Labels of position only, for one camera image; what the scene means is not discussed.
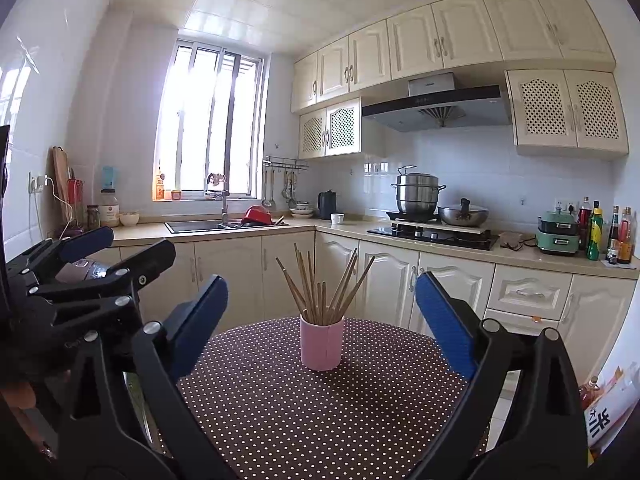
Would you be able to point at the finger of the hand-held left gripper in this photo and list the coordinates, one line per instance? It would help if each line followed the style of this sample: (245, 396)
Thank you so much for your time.
(85, 244)
(145, 260)

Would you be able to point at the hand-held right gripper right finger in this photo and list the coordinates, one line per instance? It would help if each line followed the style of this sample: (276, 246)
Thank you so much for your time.
(445, 320)

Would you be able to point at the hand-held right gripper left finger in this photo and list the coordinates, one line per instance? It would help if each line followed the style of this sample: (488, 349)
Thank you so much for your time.
(200, 325)

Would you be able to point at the bunch of wooden chopsticks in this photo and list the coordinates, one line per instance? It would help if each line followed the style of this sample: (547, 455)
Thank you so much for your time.
(320, 305)

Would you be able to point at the pink cup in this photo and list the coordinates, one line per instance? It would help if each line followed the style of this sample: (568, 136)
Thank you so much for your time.
(322, 345)

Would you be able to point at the person's left hand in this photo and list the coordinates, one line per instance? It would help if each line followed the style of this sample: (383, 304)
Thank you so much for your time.
(20, 394)

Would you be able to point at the grey rice cooker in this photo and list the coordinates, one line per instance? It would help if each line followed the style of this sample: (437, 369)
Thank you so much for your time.
(80, 269)

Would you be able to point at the small dark jar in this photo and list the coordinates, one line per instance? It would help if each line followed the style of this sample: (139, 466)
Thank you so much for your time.
(93, 218)

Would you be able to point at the large glass jar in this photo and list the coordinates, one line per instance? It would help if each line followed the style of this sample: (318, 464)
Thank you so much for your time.
(109, 210)

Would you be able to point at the white bowl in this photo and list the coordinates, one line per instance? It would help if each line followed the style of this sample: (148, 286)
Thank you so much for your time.
(129, 219)

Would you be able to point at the stainless steel sink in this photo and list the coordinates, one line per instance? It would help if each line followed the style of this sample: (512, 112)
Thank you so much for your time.
(195, 226)

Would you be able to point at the wooden cutting board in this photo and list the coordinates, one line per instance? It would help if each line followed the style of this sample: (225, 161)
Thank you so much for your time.
(61, 185)

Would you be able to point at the light blue box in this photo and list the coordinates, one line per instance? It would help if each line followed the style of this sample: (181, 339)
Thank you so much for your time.
(108, 178)

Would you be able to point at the small orange jar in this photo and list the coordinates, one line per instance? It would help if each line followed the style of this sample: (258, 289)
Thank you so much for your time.
(176, 195)

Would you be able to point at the black gas stove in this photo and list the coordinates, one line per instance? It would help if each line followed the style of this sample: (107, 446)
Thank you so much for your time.
(435, 238)

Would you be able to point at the metal sink faucet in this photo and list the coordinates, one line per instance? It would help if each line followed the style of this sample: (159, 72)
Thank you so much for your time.
(224, 205)

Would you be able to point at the light wooden board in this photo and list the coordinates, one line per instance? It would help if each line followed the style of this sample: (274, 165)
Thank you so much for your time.
(480, 230)

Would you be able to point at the beige dish cloth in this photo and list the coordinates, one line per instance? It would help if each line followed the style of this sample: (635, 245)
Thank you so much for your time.
(511, 240)

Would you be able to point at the steel wok with lid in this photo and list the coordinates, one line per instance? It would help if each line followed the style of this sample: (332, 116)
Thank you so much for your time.
(462, 216)

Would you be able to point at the red bowl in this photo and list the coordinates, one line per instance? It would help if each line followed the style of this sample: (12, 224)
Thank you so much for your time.
(257, 216)

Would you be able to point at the stainless steel steamer pot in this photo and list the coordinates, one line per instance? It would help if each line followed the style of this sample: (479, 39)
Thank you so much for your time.
(417, 195)

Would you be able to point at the beige kitchen countertop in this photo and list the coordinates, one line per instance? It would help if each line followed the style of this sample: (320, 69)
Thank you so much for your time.
(350, 227)

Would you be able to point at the hanging metal ladle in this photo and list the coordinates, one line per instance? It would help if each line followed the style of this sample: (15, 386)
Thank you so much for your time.
(269, 200)

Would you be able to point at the brown polka-dot tablecloth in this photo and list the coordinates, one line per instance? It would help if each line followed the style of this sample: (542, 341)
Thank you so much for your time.
(300, 420)

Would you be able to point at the green electric cooker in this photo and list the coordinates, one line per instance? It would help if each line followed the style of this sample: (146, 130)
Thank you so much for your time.
(557, 235)

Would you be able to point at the white mug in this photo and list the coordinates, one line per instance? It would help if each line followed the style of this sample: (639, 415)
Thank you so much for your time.
(337, 219)

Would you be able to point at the sliding kitchen window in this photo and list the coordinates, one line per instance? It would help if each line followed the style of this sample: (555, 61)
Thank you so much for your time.
(200, 120)

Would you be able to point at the stack of bowls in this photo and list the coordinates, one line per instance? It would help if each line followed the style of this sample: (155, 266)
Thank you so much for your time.
(301, 211)

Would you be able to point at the hanging metal spatula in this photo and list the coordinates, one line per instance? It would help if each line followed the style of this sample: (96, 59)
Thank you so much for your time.
(287, 192)

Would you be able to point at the black electric kettle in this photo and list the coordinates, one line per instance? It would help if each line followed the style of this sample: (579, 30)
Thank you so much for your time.
(327, 206)

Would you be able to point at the red-capped sauce bottle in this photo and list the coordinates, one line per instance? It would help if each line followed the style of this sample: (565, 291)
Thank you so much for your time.
(584, 222)

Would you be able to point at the green bottle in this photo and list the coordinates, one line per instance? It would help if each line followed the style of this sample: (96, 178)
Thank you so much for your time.
(594, 235)

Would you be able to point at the dark sauce bottle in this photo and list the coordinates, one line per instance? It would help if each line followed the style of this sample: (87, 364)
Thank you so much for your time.
(612, 237)

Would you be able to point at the printed paper bag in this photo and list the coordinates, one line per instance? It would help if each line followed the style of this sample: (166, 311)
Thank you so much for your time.
(612, 410)

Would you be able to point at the orange-labelled oil bottle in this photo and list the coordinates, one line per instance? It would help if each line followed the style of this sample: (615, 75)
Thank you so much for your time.
(626, 240)

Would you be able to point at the black range hood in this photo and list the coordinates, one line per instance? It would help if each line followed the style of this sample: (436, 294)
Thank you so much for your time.
(440, 110)

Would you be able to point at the cream lattice door cabinet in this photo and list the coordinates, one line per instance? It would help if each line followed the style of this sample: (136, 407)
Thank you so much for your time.
(542, 105)
(342, 127)

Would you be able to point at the white wall sockets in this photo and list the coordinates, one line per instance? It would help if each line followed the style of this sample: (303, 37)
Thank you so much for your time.
(565, 207)

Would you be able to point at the metal wall utensil rail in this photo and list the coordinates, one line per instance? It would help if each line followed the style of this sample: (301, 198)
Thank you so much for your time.
(285, 162)

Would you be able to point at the cream upper wall cabinets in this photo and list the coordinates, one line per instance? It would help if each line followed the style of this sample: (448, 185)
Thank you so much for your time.
(450, 35)

